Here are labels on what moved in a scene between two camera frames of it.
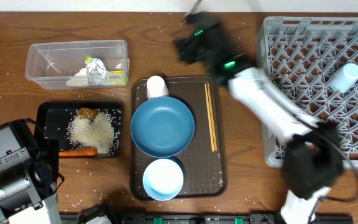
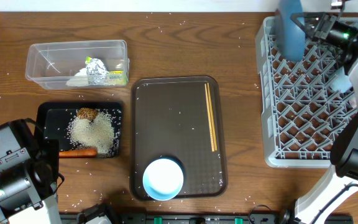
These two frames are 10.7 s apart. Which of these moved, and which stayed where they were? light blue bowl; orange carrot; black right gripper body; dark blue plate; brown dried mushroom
Moved: dark blue plate; black right gripper body
Stayed: light blue bowl; orange carrot; brown dried mushroom
